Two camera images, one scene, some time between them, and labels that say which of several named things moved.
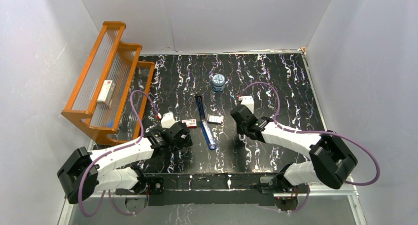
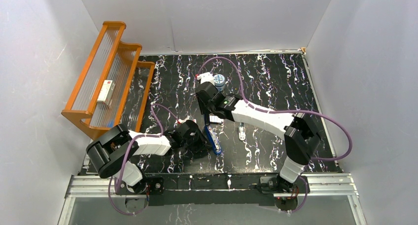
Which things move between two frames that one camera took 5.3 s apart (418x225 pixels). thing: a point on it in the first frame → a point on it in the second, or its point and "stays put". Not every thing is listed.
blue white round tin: x=218 y=82 stays put
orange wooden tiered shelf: x=110 y=99 stays put
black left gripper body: x=184 y=136 → x=202 y=142
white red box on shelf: x=106 y=92 stays put
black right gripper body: x=243 y=130 → x=205 y=109
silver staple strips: x=218 y=119 stays put
